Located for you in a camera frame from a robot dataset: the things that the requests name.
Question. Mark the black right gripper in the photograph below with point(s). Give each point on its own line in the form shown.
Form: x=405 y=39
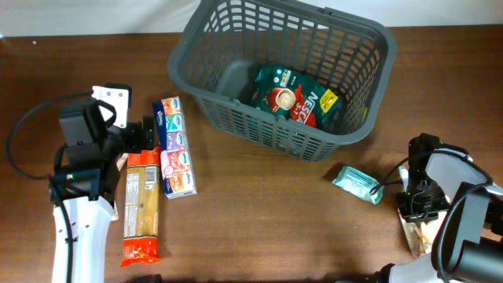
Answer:
x=410 y=214

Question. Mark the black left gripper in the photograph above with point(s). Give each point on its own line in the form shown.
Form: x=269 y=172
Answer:
x=136 y=141

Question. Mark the beige snack pouch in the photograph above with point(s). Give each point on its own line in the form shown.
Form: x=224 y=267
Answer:
x=420 y=236

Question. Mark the teal wet wipes packet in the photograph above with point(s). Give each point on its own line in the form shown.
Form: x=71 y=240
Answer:
x=358 y=183

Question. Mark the green Nescafe coffee bag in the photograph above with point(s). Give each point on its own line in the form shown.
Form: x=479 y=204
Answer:
x=281 y=91

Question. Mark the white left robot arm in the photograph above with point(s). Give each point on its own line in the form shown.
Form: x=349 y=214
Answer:
x=82 y=187

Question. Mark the orange spaghetti packet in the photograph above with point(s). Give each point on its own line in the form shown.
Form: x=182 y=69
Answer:
x=140 y=244

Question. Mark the Kleenex tissue multipack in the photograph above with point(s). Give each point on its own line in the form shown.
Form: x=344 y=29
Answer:
x=175 y=161

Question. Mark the grey plastic basket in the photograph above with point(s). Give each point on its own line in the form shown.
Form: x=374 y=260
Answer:
x=225 y=43

